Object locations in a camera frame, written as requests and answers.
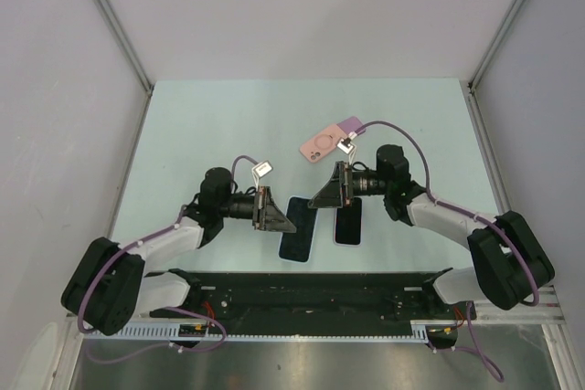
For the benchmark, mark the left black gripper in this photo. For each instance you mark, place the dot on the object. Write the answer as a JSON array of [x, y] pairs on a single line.
[[269, 216]]

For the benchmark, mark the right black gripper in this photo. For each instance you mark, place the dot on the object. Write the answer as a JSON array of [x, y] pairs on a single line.
[[335, 194]]

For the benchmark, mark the black smartphone teal frame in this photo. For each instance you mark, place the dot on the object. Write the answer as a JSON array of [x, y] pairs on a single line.
[[348, 225]]

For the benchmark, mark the lavender phone case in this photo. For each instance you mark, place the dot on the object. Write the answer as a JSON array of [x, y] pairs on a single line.
[[348, 227]]

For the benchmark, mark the black smartphone blue frame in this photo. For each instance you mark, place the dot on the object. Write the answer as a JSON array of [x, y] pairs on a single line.
[[296, 247]]

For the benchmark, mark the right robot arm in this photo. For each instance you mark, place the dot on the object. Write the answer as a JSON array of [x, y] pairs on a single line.
[[509, 264]]

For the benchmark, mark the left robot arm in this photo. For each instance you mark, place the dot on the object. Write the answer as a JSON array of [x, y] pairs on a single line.
[[114, 282]]

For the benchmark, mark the pink phone case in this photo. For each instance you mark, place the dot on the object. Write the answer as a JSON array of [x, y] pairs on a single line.
[[323, 143]]

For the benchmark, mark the purple phone case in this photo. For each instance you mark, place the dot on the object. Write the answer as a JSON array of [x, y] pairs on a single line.
[[351, 127]]

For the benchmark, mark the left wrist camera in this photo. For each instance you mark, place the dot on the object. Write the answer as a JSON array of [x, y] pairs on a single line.
[[260, 170]]

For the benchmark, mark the slotted cable duct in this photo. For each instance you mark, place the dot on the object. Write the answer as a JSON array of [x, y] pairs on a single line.
[[184, 331]]

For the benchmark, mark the right aluminium frame post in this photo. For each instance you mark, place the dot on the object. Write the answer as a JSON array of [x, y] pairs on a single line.
[[504, 28]]

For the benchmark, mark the aluminium frame post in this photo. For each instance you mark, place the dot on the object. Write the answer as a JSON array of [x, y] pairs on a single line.
[[124, 43], [504, 28]]

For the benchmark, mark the left aluminium frame post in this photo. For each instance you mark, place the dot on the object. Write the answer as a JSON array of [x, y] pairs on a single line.
[[124, 43]]

